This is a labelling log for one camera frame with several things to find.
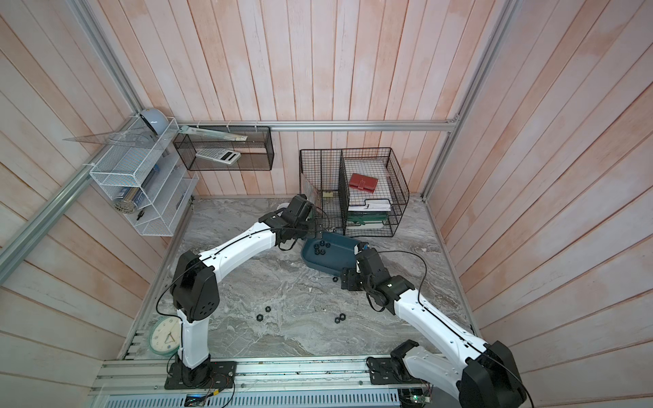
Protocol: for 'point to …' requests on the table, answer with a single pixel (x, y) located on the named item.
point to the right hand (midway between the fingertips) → (350, 272)
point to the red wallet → (364, 183)
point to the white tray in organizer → (372, 205)
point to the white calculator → (225, 156)
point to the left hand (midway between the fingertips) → (311, 230)
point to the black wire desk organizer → (357, 192)
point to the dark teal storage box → (332, 253)
